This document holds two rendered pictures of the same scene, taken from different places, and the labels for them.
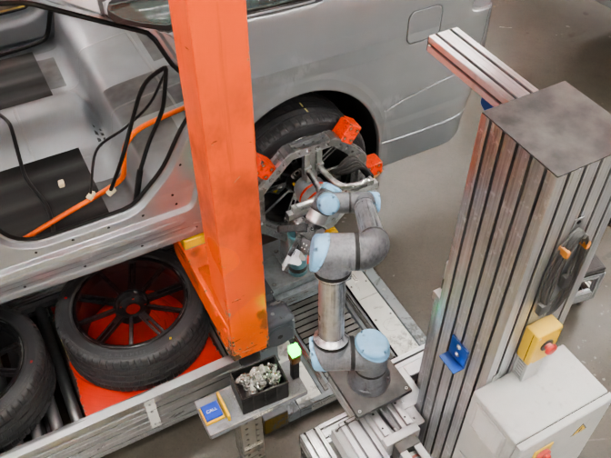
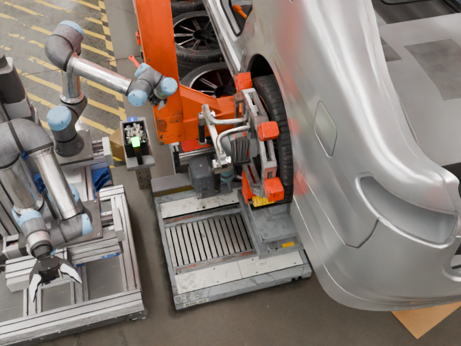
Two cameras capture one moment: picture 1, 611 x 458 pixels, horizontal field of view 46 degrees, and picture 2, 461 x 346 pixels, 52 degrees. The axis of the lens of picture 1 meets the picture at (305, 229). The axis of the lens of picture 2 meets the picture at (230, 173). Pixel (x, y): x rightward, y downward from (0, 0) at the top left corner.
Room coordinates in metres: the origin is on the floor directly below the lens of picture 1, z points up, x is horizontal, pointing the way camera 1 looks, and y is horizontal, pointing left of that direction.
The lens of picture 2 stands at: (2.55, -1.69, 2.60)
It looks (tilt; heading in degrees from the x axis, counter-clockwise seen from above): 50 degrees down; 103
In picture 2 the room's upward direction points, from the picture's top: straight up
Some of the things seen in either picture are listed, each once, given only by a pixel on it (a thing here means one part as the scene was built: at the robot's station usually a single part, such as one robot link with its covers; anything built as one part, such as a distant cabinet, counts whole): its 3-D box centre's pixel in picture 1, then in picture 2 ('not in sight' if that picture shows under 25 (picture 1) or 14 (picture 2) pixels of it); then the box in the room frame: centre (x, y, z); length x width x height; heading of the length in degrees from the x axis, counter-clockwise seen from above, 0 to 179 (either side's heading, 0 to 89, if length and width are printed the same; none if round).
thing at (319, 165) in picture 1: (344, 167); (235, 136); (2.21, -0.16, 1.03); 0.19 x 0.18 x 0.11; 28
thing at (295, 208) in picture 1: (302, 183); (225, 108); (2.12, 0.01, 1.03); 0.19 x 0.18 x 0.11; 28
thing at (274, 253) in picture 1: (293, 243); (276, 198); (2.43, 0.06, 0.32); 0.40 x 0.30 x 0.28; 118
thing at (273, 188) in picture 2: (369, 165); (273, 189); (2.43, -0.29, 0.85); 0.09 x 0.08 x 0.07; 118
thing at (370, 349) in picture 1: (369, 352); (61, 122); (1.34, -0.22, 0.98); 0.13 x 0.12 x 0.14; 91
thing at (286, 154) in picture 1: (309, 189); (253, 143); (2.27, -0.02, 0.85); 0.54 x 0.07 x 0.54; 118
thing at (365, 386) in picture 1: (369, 371); (67, 139); (1.34, -0.22, 0.87); 0.15 x 0.15 x 0.10
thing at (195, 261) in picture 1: (208, 259); (222, 104); (2.00, 0.42, 0.69); 0.52 x 0.17 x 0.35; 28
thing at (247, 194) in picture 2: not in sight; (257, 186); (2.31, 0.00, 0.48); 0.16 x 0.12 x 0.17; 28
